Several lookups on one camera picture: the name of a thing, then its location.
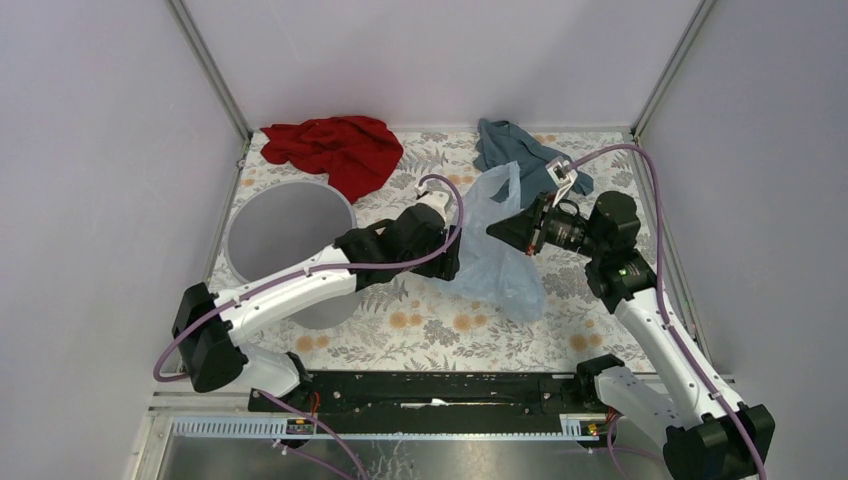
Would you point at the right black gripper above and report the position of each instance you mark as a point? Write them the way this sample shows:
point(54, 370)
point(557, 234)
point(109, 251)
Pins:
point(523, 230)

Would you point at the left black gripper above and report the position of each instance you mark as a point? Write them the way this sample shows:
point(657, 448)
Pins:
point(443, 265)

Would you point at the light blue plastic trash bag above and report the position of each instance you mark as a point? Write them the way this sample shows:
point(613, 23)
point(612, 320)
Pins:
point(490, 270)

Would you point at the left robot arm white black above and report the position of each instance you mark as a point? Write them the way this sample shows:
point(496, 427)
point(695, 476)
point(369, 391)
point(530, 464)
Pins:
point(212, 331)

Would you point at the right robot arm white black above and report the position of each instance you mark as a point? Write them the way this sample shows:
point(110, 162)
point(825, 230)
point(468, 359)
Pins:
point(703, 427)

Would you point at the grey plastic trash bin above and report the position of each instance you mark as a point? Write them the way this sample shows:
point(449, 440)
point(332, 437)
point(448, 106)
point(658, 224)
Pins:
point(283, 225)

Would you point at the floral patterned table mat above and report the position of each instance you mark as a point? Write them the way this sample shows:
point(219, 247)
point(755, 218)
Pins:
point(410, 324)

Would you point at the blue-grey crumpled cloth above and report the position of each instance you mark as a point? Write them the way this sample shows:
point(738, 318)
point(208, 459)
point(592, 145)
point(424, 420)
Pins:
point(502, 142)

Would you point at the red crumpled cloth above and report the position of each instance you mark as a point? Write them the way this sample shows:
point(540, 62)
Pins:
point(357, 153)

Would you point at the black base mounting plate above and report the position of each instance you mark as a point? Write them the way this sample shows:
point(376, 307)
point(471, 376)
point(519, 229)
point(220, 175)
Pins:
point(446, 403)

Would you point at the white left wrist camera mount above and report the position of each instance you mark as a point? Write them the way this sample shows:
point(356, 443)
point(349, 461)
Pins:
point(439, 201)

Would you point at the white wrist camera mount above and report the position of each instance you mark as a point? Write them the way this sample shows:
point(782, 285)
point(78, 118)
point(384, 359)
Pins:
point(564, 177)
point(439, 201)

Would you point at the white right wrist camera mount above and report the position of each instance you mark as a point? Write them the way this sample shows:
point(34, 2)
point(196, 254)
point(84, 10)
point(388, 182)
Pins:
point(564, 177)

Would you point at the white slotted cable duct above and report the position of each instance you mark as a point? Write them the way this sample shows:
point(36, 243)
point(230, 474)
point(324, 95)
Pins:
point(285, 429)

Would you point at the aluminium frame post right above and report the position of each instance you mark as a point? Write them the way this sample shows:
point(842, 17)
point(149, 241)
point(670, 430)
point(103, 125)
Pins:
point(685, 43)

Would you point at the aluminium frame post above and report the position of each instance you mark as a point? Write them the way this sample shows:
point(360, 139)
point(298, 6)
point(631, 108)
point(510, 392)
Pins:
point(685, 43)
point(197, 44)

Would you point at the aluminium frame post left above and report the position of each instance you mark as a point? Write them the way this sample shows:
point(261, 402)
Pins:
point(197, 44)

